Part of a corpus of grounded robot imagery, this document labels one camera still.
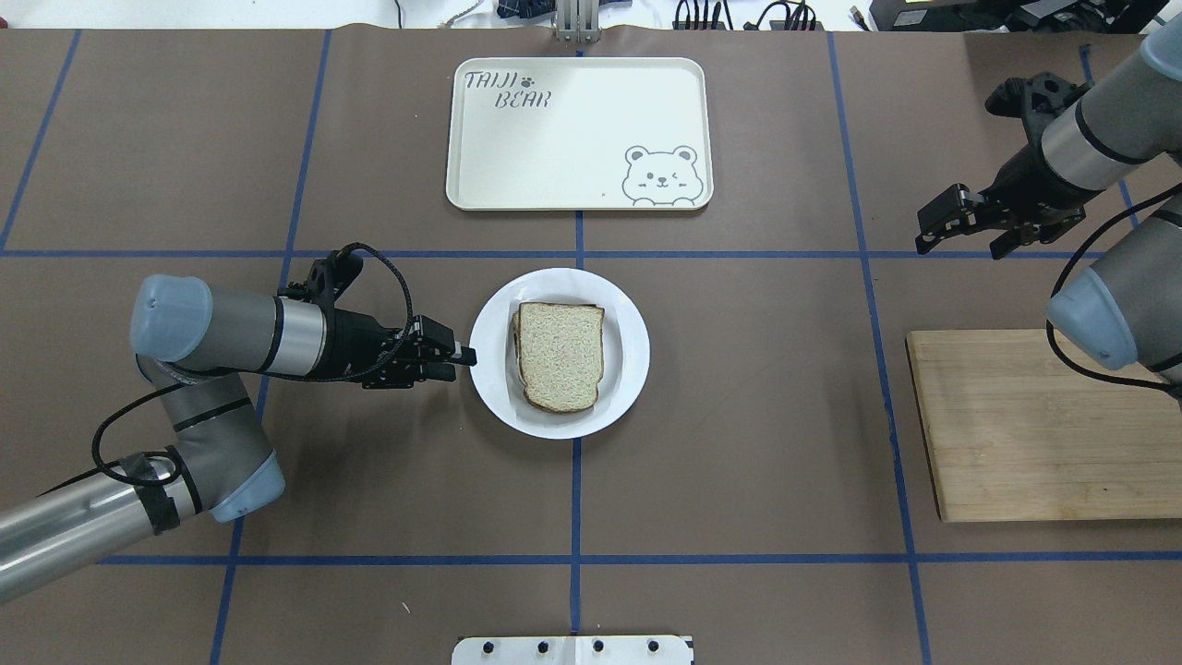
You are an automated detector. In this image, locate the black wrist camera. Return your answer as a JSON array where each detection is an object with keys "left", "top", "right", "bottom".
[
  {"left": 983, "top": 72, "right": 1093, "bottom": 119},
  {"left": 277, "top": 252, "right": 364, "bottom": 309}
]

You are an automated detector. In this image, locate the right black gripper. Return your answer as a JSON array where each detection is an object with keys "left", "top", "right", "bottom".
[{"left": 915, "top": 143, "right": 1089, "bottom": 260}]

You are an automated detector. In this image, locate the aluminium frame post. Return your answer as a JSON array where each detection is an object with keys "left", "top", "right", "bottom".
[{"left": 553, "top": 0, "right": 602, "bottom": 43}]

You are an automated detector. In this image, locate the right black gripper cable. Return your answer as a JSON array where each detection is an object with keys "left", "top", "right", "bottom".
[{"left": 1046, "top": 180, "right": 1182, "bottom": 324}]

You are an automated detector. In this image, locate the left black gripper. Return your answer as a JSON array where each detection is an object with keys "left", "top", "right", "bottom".
[{"left": 322, "top": 308, "right": 478, "bottom": 389}]

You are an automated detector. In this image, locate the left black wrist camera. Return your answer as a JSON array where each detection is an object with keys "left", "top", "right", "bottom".
[{"left": 277, "top": 252, "right": 364, "bottom": 309}]

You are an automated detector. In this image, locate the bread slice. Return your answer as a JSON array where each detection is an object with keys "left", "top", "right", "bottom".
[{"left": 518, "top": 302, "right": 605, "bottom": 413}]

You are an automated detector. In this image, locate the cream bear tray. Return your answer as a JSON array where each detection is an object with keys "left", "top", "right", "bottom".
[{"left": 446, "top": 56, "right": 715, "bottom": 211}]

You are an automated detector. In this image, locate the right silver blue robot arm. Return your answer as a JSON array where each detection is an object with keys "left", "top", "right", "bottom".
[{"left": 915, "top": 18, "right": 1181, "bottom": 399}]

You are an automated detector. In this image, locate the egg toast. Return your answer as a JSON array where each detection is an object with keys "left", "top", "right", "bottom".
[{"left": 508, "top": 308, "right": 525, "bottom": 386}]

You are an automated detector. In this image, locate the bamboo cutting board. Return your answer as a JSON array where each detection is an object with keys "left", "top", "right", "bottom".
[{"left": 905, "top": 330, "right": 1181, "bottom": 523}]

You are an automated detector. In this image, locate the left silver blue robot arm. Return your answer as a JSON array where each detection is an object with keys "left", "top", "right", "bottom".
[{"left": 1, "top": 268, "right": 476, "bottom": 602}]

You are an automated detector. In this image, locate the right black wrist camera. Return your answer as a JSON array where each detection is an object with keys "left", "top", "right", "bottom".
[{"left": 983, "top": 72, "right": 1093, "bottom": 119}]

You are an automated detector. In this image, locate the white pedestal column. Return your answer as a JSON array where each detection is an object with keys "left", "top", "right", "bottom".
[{"left": 452, "top": 635, "right": 695, "bottom": 664}]

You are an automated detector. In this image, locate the white round plate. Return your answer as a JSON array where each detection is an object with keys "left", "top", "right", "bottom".
[{"left": 470, "top": 268, "right": 651, "bottom": 441}]

